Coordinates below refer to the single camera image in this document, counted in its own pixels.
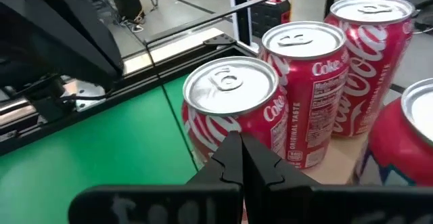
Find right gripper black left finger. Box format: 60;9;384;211
67;131;244;224

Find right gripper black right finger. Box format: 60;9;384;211
242;133;433;224

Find red Coca-Cola can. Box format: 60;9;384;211
323;0;415;139
181;55;289;169
258;20;350;170

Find red Fanta can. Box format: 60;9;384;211
353;78;433;187

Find green table mat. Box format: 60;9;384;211
0;74;200;224

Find red black toolbox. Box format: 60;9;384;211
252;0;292;37

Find white black tower stand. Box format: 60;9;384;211
228;0;253;45

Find black aluminium table frame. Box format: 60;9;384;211
0;34;258;156

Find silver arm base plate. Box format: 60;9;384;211
62;80;108;113

